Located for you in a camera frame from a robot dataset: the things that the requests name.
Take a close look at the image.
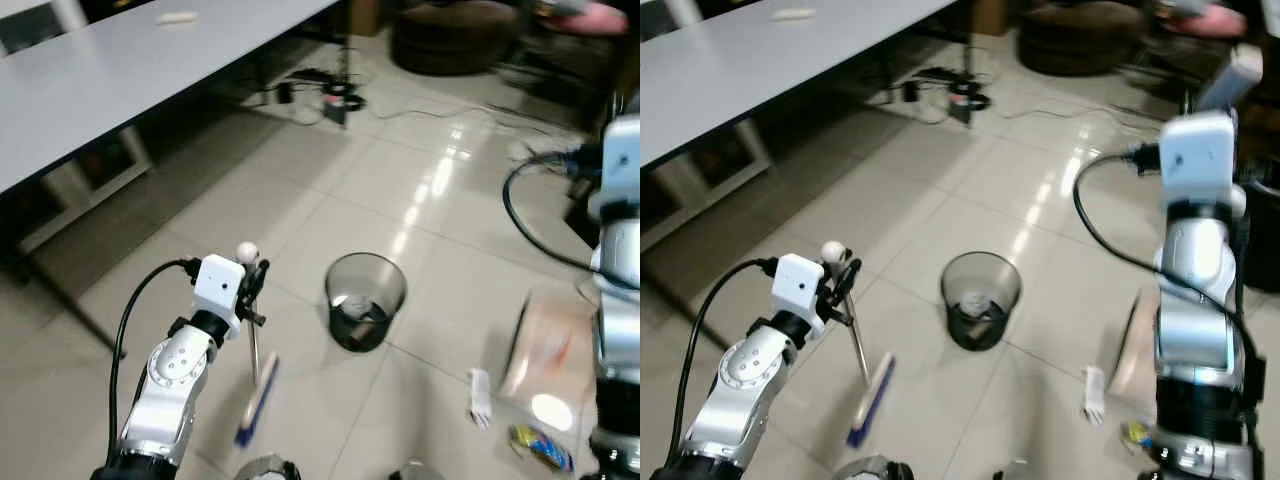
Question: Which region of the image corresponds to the blue white broom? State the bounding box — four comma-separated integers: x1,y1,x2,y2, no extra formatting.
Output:
234,241,281,448
820,240,898,450

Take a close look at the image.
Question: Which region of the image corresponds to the grey table with black legs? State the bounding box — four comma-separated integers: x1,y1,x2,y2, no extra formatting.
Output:
0,0,343,359
640,0,961,251

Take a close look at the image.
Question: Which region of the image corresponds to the black power strip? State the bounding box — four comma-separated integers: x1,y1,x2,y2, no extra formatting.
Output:
944,82,993,128
321,84,367,129

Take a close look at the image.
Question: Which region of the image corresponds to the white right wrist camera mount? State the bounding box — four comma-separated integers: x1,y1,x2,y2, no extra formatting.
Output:
601,114,641,220
1159,109,1242,217

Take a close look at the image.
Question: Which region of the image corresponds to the brown paper bag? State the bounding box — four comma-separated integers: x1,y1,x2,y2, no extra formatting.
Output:
499,288,601,441
1108,288,1163,403

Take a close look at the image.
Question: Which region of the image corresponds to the white low shelf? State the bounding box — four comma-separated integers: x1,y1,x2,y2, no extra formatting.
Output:
15,128,153,253
640,125,773,248

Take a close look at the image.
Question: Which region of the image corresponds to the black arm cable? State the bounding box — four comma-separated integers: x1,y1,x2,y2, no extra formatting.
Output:
668,257,779,466
105,258,201,466
1072,145,1263,421
501,148,607,283

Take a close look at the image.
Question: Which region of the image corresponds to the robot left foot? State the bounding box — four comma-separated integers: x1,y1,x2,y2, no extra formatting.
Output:
833,454,913,480
233,454,302,480

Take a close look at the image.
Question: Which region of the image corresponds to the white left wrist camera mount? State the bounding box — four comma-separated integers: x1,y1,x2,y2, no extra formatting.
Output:
772,253,827,337
192,255,247,337

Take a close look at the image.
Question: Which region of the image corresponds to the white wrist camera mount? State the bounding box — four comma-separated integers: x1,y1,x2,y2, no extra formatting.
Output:
601,114,641,220
192,255,247,337
1159,109,1242,217
772,253,827,337

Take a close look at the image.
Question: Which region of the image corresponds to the dark brown round pouf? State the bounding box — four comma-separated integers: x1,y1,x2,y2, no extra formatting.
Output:
1014,0,1153,78
389,0,523,77

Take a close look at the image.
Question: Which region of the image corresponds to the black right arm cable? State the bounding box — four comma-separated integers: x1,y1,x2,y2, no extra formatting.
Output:
1072,145,1263,421
501,148,607,283

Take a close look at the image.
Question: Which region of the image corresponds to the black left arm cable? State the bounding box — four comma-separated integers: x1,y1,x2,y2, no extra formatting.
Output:
668,257,779,466
105,258,201,466

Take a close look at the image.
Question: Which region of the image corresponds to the pink cushion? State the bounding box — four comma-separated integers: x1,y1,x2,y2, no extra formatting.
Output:
1160,0,1251,41
538,0,631,38

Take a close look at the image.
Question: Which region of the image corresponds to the brown cardboard box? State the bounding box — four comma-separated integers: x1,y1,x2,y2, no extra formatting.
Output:
970,0,1012,38
349,0,387,38

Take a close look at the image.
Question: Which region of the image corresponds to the black mesh waste bin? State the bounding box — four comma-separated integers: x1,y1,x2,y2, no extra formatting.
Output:
325,253,408,354
940,251,1023,352

